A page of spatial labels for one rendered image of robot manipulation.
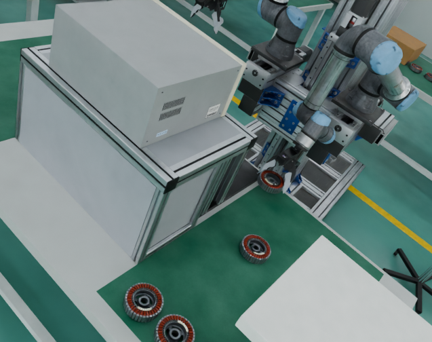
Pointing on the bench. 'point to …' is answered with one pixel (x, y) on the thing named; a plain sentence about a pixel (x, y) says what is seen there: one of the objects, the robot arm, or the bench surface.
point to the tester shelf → (170, 160)
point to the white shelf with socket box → (331, 305)
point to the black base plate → (248, 171)
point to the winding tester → (143, 66)
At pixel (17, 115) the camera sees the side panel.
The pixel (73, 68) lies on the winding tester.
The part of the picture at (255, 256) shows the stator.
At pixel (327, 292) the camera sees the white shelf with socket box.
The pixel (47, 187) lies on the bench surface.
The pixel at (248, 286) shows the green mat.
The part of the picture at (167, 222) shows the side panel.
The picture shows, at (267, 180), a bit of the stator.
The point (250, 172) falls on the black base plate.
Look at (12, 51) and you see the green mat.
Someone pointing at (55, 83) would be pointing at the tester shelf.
